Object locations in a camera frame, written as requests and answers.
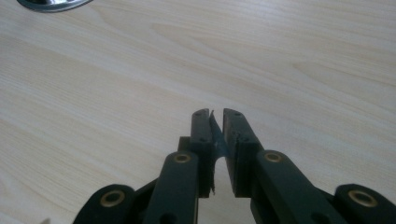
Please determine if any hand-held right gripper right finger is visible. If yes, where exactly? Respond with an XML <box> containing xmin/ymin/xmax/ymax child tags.
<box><xmin>221</xmin><ymin>107</ymin><xmax>349</xmax><ymax>224</ymax></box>

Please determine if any silver metal bowl rim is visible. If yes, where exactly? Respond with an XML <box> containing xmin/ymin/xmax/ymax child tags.
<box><xmin>16</xmin><ymin>0</ymin><xmax>93</xmax><ymax>13</ymax></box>

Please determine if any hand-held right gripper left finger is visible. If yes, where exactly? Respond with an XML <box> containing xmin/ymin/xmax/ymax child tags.
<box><xmin>142</xmin><ymin>107</ymin><xmax>231</xmax><ymax>224</ymax></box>

